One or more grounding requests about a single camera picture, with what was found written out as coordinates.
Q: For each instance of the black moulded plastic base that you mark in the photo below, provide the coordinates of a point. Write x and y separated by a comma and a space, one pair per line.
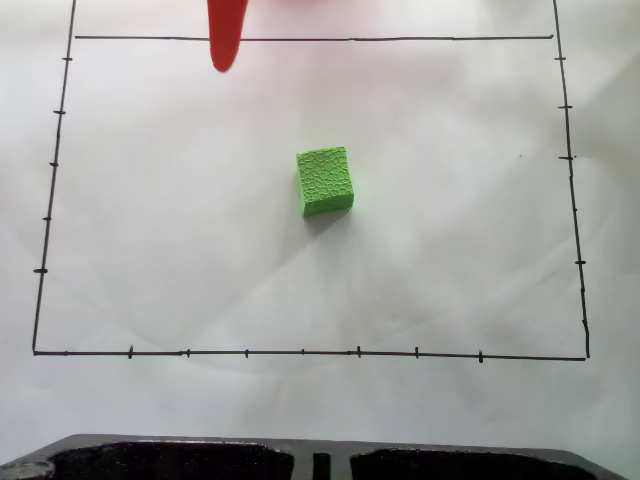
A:
170, 460

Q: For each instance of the white paper sheet with lines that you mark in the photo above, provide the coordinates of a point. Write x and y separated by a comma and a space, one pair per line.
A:
200, 225

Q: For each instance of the green foam block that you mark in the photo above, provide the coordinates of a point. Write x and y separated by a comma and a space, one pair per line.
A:
325, 180

